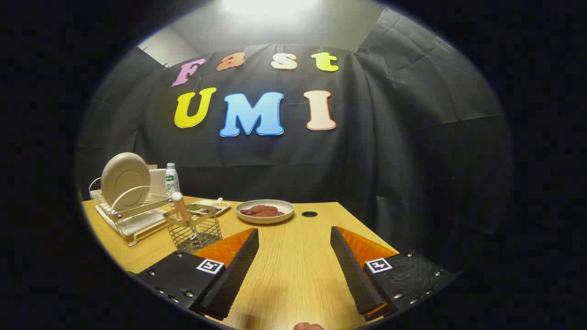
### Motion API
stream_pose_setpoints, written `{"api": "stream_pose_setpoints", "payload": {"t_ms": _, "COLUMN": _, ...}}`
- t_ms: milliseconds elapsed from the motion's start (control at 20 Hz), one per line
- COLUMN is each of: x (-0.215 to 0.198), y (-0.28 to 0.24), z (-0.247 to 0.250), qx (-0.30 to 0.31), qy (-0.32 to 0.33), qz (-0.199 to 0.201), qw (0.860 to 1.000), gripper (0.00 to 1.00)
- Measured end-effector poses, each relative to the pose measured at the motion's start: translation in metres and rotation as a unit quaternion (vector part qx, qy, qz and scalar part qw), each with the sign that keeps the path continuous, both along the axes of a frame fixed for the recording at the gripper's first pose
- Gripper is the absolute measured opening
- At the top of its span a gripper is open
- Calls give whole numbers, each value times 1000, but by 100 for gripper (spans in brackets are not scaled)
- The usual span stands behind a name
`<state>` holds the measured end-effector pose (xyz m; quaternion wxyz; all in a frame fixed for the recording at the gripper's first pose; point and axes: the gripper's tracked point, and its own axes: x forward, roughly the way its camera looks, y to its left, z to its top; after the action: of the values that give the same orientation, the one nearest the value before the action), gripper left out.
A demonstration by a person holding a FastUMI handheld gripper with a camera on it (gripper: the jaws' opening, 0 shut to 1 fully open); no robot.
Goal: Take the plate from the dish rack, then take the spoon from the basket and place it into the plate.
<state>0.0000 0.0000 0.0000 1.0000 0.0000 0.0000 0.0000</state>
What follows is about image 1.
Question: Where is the spoon with red checkered handle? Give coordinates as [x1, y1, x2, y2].
[171, 192, 200, 243]

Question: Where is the beige plate with meat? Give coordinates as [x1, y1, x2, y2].
[235, 199, 295, 225]

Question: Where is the white bottle with green label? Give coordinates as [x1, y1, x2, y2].
[165, 163, 180, 198]

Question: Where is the metal wire basket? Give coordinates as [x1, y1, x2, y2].
[163, 209, 223, 254]

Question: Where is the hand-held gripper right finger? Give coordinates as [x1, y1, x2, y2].
[330, 225, 459, 321]

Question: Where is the white divided dish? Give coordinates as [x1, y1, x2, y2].
[188, 198, 231, 217]

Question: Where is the white wire dish rack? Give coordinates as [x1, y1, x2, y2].
[89, 176, 184, 247]

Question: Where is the black backdrop cloth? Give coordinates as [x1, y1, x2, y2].
[76, 7, 514, 275]

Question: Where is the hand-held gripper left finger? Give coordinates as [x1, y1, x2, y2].
[137, 228, 260, 321]

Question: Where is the white toaster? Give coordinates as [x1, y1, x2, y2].
[148, 169, 168, 195]

